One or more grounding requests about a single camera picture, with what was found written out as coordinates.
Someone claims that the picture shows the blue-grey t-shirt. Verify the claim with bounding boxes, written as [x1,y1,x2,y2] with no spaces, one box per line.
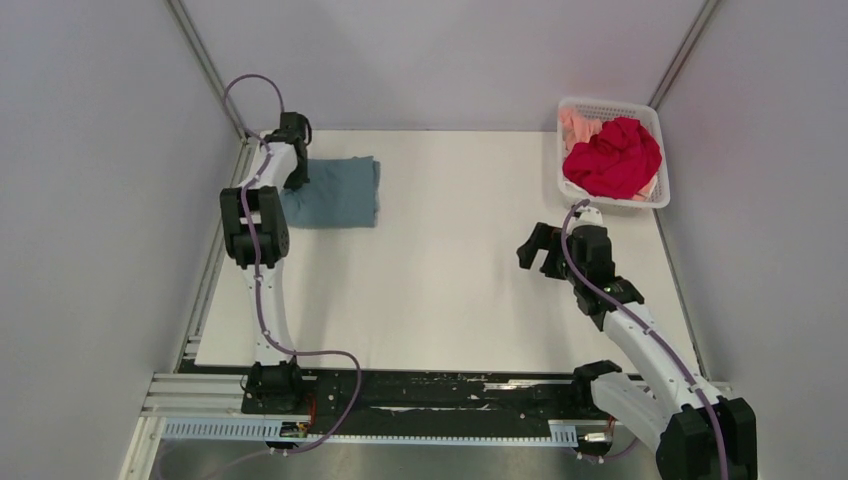
[281,156,381,229]

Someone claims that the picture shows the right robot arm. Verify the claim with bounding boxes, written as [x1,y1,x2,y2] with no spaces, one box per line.
[516,222,759,479]

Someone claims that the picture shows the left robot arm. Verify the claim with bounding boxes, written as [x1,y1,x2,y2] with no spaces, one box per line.
[219,112,312,414]

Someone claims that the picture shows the red t-shirt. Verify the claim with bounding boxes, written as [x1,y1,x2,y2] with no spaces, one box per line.
[563,116,663,201]

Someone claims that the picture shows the pink t-shirt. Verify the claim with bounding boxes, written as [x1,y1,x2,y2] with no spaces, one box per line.
[558,107,657,203]

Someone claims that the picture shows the white plastic laundry basket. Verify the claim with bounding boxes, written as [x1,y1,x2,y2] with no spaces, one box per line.
[555,97,671,209]

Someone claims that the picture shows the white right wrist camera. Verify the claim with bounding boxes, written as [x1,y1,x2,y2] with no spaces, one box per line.
[570,206,604,228]

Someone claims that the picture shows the grey slotted cable duct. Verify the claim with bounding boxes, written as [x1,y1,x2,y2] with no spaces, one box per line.
[160,418,578,448]

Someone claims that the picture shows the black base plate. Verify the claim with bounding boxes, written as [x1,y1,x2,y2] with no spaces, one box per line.
[177,357,637,442]

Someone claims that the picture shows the aluminium frame rail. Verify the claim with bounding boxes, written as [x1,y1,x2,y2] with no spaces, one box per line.
[122,361,759,479]

